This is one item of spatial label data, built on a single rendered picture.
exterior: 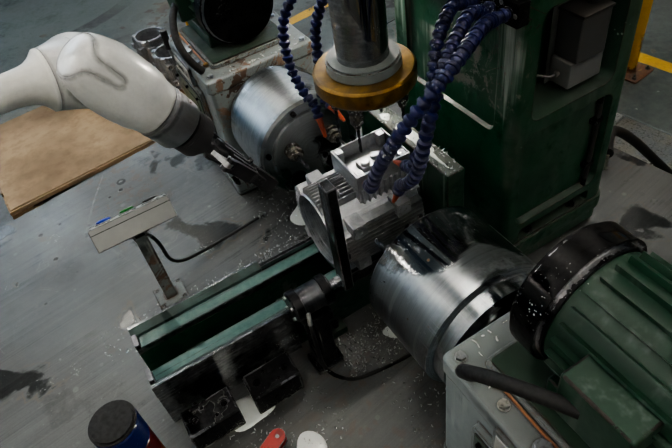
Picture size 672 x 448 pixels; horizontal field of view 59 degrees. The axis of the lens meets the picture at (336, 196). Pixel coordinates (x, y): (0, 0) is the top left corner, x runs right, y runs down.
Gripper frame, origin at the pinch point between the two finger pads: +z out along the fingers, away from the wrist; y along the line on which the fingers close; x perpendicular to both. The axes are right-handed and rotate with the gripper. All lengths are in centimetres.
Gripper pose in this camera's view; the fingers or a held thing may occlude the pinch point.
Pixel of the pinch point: (261, 178)
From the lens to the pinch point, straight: 113.6
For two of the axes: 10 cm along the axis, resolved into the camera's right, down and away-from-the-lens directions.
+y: -5.1, -5.5, 6.6
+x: -6.7, 7.4, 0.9
